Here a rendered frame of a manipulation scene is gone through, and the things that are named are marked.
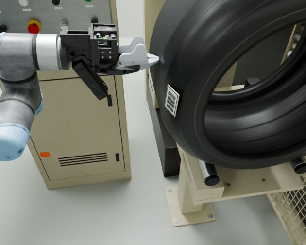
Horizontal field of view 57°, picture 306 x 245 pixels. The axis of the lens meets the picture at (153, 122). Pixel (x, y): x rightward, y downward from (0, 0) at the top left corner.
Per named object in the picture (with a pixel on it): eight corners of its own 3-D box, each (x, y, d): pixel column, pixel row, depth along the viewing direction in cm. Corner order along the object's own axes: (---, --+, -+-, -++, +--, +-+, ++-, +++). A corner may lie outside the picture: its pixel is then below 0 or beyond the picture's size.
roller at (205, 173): (176, 104, 106) (186, 97, 104) (182, 110, 108) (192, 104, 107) (202, 183, 81) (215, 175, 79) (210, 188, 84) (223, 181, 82)
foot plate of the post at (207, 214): (163, 188, 184) (163, 186, 183) (203, 183, 187) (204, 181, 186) (172, 227, 165) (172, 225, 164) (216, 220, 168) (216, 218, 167)
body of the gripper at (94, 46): (120, 40, 56) (57, 39, 54) (119, 77, 62) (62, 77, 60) (118, 23, 61) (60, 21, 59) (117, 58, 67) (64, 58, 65)
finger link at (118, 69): (140, 68, 60) (98, 68, 59) (140, 75, 61) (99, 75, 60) (138, 57, 64) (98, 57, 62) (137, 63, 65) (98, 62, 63)
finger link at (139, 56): (164, 47, 59) (120, 46, 58) (161, 71, 63) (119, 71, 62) (161, 40, 61) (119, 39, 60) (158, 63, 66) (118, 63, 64)
